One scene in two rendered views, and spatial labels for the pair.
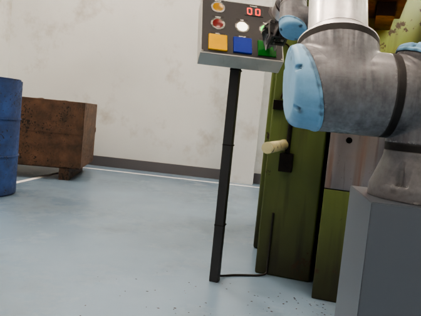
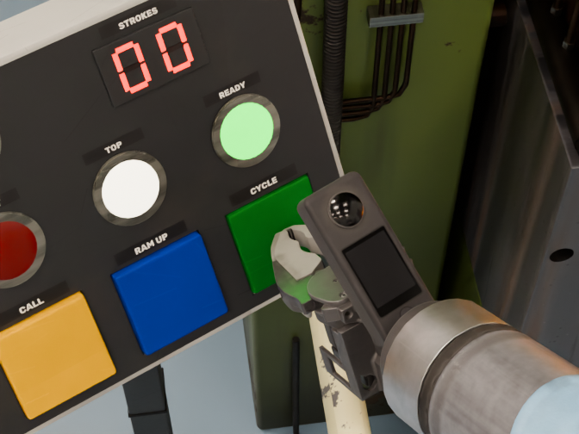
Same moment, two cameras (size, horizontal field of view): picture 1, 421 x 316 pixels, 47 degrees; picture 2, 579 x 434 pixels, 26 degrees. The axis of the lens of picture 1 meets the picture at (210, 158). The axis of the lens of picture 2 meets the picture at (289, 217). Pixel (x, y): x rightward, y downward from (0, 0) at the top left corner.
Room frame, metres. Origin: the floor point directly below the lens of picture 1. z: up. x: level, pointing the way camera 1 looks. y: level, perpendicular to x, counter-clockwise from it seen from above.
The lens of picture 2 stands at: (1.47, 0.04, 1.84)
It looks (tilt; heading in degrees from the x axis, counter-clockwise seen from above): 55 degrees down; 336
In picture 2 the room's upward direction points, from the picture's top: straight up
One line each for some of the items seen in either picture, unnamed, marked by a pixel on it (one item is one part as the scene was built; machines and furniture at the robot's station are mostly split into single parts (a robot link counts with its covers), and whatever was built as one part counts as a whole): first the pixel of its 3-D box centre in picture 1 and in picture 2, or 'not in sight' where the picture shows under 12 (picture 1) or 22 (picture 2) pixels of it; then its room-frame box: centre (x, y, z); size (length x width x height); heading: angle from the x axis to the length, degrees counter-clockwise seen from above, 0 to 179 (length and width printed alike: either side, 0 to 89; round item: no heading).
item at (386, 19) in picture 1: (384, 16); not in sight; (2.25, -0.72, 1.24); 0.30 x 0.07 x 0.06; 164
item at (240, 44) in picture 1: (242, 46); (169, 292); (1.97, -0.08, 1.01); 0.07 x 0.05 x 0.07; 99
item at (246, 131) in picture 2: not in sight; (245, 130); (2.03, -0.17, 1.09); 0.05 x 0.03 x 0.04; 74
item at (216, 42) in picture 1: (217, 42); (52, 353); (1.95, 0.02, 1.01); 0.07 x 0.05 x 0.07; 99
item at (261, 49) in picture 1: (266, 49); (277, 232); (1.98, -0.18, 1.00); 0.07 x 0.05 x 0.07; 99
